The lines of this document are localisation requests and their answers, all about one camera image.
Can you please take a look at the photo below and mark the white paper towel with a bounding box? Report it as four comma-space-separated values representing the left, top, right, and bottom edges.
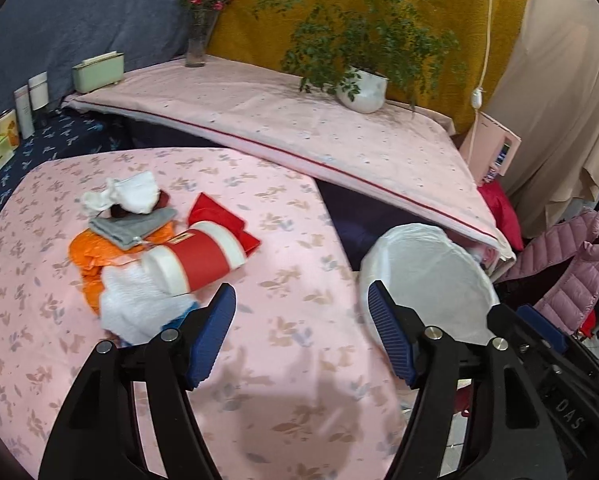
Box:
99, 263, 197, 344

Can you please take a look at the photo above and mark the grey drawstring pouch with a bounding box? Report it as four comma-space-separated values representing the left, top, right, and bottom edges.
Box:
88, 207, 177, 250

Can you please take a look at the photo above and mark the orange plastic snack bag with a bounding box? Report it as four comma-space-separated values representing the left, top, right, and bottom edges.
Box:
68, 221, 174, 314

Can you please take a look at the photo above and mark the white cloth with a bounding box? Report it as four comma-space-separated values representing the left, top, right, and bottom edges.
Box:
79, 171, 160, 214

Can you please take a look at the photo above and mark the white lined trash bin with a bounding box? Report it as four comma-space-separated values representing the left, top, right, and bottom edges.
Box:
358, 223, 499, 344

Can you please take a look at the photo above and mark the pink floral tablecloth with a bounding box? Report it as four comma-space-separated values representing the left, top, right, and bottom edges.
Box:
0, 148, 405, 479

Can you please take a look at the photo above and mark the pink puffer jacket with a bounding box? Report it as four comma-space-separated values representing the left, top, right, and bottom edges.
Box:
495, 209, 599, 335

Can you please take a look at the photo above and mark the red cloth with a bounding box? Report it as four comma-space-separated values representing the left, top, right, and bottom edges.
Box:
477, 180, 524, 252

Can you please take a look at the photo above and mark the pink dotted shelf cloth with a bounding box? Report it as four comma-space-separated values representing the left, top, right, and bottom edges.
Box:
64, 56, 514, 262

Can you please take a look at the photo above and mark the dark blue floral cloth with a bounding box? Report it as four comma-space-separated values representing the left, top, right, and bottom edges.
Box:
0, 110, 132, 212

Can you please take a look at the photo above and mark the white tall bottle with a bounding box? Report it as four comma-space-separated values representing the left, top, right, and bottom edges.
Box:
13, 84, 35, 140

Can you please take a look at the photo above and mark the pale green tissue box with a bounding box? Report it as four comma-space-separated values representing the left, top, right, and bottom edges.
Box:
72, 51, 125, 94

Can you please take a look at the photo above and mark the beige curtain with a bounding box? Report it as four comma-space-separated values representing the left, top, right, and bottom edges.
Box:
487, 0, 599, 237

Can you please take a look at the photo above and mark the small yellow box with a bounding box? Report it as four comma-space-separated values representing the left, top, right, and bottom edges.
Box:
0, 110, 20, 148

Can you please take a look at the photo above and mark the white jar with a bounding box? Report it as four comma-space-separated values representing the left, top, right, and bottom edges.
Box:
27, 72, 49, 112

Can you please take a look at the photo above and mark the potted green plant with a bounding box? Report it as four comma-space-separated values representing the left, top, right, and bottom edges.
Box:
252, 0, 467, 105

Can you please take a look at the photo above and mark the glass vase with red flowers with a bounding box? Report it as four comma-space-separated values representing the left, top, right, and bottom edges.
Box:
178, 0, 232, 67

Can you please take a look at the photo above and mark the white power cord with switch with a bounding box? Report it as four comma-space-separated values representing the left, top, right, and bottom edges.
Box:
466, 0, 496, 172

